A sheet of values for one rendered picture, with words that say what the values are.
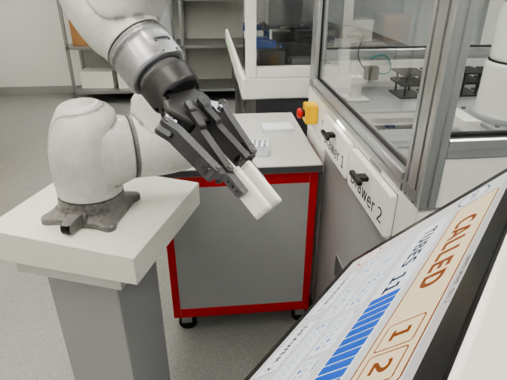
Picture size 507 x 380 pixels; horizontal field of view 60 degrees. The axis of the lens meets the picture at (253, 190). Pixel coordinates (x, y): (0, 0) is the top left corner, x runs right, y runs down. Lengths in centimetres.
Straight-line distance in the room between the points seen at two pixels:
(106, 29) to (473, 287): 52
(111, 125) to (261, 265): 94
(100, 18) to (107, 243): 54
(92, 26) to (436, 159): 64
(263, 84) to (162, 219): 121
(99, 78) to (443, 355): 517
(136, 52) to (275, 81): 159
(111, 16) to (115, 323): 80
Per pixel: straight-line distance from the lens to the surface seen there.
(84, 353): 137
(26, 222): 117
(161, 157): 106
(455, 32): 84
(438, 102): 86
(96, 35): 65
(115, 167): 104
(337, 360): 37
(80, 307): 124
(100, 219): 108
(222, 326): 198
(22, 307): 231
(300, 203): 163
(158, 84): 60
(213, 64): 554
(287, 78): 217
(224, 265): 174
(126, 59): 62
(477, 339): 29
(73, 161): 103
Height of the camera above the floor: 138
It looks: 27 degrees down
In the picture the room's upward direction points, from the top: straight up
